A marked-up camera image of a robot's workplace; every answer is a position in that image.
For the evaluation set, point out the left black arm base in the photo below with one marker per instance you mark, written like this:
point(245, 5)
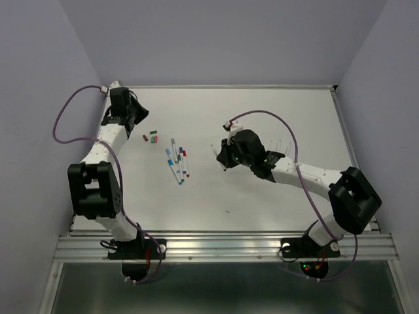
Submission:
point(141, 258)

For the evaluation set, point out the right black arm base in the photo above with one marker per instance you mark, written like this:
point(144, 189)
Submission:
point(313, 257)

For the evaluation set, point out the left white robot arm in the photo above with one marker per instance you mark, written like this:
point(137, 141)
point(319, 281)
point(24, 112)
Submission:
point(95, 183)

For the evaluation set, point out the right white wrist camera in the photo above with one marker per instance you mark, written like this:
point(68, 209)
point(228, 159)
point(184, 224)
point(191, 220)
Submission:
point(232, 128)

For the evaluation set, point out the red marker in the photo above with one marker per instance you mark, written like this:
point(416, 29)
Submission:
point(185, 163)

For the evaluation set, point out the grey marker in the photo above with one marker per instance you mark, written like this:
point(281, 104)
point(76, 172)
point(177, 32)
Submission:
point(174, 150)

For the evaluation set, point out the purple marker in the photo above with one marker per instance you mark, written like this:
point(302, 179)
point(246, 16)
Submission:
point(180, 152)

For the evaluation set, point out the aluminium front rail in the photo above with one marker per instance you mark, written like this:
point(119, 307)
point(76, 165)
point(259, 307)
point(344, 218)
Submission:
point(218, 247)

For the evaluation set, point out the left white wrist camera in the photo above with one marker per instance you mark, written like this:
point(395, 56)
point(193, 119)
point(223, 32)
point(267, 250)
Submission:
point(116, 84)

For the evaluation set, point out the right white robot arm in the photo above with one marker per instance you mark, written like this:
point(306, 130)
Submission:
point(353, 199)

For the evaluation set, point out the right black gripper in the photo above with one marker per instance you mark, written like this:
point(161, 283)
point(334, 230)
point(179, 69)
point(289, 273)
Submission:
point(226, 156)

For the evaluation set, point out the light blue marker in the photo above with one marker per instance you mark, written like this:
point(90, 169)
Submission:
point(179, 171)

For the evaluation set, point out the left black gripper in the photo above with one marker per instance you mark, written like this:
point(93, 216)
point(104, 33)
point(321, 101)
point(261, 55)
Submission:
point(139, 112)

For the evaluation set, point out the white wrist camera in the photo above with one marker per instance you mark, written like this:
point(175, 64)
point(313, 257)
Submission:
point(232, 128)
point(116, 84)

